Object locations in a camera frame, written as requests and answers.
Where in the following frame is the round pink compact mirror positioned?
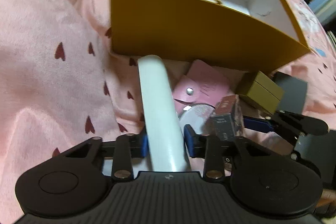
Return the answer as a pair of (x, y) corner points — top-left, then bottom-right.
(179, 103), (215, 135)

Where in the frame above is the pink cloud print bedspread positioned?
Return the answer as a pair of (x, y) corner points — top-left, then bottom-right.
(0, 0), (336, 224)

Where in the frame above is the dark red cosmetic box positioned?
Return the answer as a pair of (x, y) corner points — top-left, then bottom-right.
(210, 94), (244, 141)

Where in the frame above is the white cylindrical tube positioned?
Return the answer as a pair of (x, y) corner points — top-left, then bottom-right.
(138, 55), (190, 172)

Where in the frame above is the gold gift box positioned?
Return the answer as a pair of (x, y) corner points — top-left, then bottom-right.
(235, 71), (284, 115)

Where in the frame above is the orange cardboard storage box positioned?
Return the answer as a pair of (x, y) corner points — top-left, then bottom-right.
(110, 0), (310, 72)

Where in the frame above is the pink snap wallet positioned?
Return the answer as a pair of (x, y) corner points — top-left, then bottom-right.
(173, 60), (233, 114)

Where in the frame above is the dark grey box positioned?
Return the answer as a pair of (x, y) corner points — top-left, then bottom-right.
(272, 72), (307, 114)

